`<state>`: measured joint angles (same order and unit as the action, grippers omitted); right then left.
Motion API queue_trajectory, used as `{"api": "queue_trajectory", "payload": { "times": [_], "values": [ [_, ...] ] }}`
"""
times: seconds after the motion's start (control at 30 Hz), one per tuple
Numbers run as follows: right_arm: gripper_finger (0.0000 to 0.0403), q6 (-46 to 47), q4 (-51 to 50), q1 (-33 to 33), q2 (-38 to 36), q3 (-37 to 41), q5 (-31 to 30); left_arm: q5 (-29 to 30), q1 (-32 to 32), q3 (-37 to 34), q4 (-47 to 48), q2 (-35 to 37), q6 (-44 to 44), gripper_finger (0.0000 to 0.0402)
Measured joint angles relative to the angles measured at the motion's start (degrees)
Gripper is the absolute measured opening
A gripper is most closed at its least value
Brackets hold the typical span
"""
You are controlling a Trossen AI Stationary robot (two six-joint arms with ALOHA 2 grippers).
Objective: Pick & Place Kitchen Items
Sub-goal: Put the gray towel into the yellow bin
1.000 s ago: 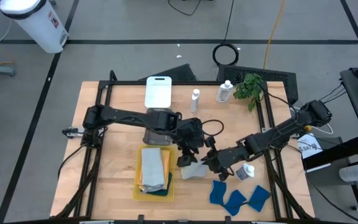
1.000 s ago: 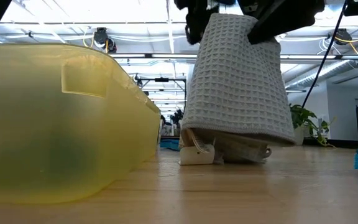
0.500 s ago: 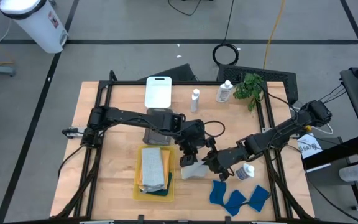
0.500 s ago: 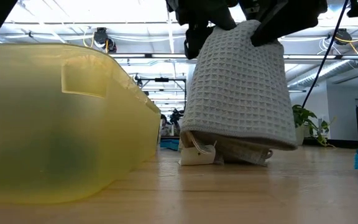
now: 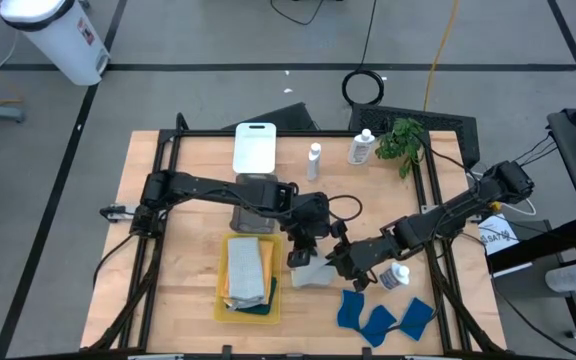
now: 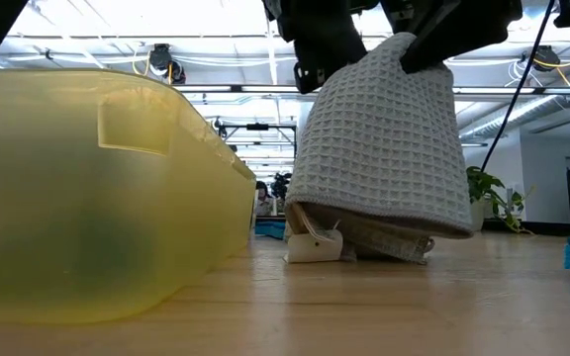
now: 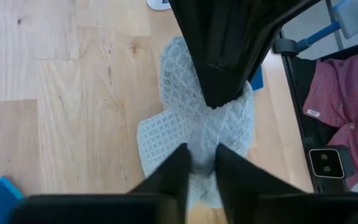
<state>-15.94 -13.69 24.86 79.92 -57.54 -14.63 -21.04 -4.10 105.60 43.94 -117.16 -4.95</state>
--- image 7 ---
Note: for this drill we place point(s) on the grey waffle towel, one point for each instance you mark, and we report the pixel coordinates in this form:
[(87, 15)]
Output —
[(182, 124)]

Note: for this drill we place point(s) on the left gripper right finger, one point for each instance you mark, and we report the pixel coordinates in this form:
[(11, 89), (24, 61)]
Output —
[(259, 205)]

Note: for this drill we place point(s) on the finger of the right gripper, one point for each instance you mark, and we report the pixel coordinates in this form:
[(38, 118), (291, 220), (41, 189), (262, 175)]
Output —
[(219, 46), (278, 21)]

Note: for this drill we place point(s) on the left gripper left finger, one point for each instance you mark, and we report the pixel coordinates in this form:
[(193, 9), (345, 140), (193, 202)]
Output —
[(154, 205)]

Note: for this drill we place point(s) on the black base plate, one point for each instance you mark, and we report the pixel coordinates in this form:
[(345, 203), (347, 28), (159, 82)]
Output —
[(286, 46)]

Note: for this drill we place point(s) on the pink checkered cloth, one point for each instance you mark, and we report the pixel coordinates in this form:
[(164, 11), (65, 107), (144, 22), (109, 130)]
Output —
[(346, 93)]

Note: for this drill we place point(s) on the blue pole grey pad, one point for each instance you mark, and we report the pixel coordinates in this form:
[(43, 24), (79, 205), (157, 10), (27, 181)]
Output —
[(356, 15)]

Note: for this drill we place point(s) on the black camera box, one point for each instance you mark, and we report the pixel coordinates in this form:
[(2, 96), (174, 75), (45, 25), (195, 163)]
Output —
[(326, 163)]

